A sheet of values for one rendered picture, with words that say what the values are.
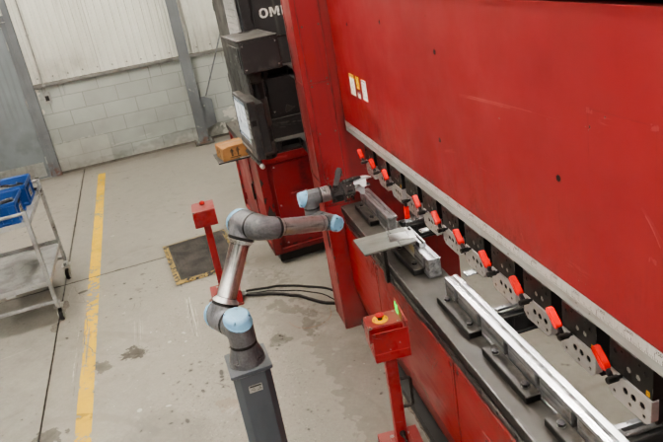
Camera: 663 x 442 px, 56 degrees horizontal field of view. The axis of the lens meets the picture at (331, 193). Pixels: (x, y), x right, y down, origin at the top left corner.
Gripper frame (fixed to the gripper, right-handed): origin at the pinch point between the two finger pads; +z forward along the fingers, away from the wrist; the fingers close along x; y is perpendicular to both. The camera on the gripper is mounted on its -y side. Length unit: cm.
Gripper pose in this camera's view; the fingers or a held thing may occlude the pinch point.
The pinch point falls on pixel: (367, 179)
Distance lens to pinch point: 299.7
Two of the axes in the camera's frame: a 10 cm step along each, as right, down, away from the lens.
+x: 0.4, -5.1, -8.6
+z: 9.5, -2.3, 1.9
